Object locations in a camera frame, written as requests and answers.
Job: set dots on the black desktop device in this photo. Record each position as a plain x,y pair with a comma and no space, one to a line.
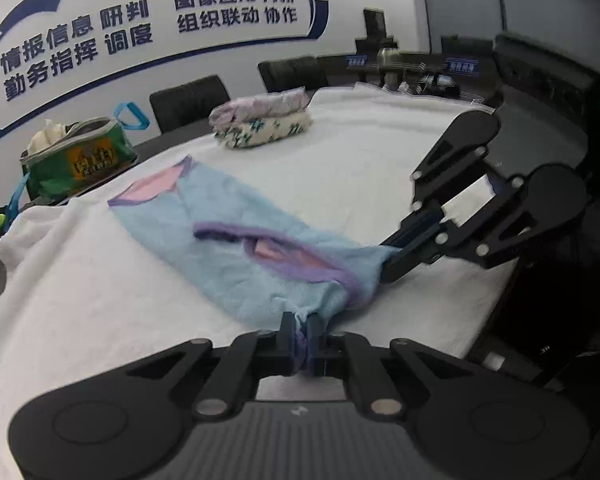
377,27

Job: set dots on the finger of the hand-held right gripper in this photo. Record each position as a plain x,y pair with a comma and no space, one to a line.
455,160
430,250

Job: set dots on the white fluffy towel blanket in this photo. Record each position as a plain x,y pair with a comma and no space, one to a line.
105,285

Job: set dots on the blue lettered wall sign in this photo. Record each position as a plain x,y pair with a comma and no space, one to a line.
80,50

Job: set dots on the blue desk name plate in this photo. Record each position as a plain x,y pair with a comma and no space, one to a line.
461,67
357,61

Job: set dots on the cream cloth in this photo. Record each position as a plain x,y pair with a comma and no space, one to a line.
50,137

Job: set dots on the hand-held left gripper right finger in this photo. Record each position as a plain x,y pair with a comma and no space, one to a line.
325,345

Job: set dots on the green zip bag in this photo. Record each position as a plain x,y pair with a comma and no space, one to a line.
80,160

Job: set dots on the folded pink floral garment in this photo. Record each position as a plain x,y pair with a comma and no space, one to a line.
260,107

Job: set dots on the pink and blue sleeveless top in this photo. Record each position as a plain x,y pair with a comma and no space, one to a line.
220,210

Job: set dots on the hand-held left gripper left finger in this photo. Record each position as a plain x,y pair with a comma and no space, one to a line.
286,345

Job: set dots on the metal thermos bottle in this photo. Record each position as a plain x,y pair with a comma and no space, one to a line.
388,65

